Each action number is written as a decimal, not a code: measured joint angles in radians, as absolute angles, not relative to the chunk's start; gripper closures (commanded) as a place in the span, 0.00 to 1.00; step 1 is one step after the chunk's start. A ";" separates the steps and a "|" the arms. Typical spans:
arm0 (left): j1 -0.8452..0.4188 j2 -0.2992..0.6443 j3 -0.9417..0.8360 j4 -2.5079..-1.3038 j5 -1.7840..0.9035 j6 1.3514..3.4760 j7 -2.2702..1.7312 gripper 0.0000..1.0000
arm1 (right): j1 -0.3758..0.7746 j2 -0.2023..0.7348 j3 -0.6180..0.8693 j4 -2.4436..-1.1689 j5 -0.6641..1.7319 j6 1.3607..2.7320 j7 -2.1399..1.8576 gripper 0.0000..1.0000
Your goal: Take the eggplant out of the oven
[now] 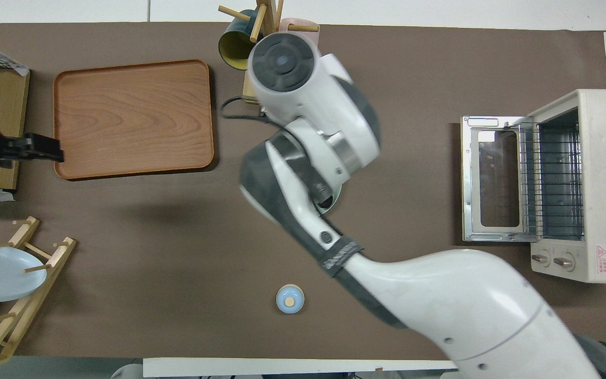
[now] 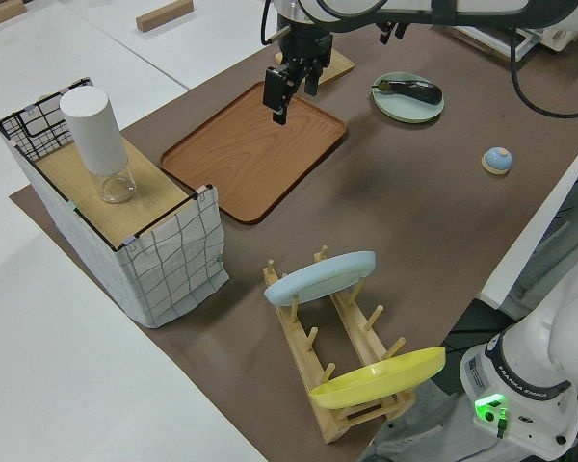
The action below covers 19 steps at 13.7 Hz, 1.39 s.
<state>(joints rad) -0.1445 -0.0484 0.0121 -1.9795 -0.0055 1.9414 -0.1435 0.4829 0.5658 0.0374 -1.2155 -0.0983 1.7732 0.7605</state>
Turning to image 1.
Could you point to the white round base object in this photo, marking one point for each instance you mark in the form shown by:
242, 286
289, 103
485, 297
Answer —
127, 371

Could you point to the red warning sticker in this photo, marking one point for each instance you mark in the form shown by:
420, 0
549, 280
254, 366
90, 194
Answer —
602, 259

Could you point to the pink mug with print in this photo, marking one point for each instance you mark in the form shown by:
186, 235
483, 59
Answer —
303, 23

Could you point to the toaster oven glass door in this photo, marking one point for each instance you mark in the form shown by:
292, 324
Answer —
471, 179

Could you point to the dark green mug yellow inside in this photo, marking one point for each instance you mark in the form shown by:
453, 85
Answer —
232, 48

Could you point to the brown table mat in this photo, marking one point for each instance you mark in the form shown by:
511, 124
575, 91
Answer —
177, 263

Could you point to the wooden serving tray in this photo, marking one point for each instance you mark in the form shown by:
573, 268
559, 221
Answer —
133, 119

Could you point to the wooden dish rack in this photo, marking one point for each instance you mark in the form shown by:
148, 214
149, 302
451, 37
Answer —
24, 305

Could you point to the silver oven knob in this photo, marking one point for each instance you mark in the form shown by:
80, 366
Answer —
539, 258
564, 261

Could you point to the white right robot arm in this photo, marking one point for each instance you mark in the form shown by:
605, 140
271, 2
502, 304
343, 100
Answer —
440, 305

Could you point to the wooden mug tree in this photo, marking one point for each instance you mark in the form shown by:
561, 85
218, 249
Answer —
266, 16

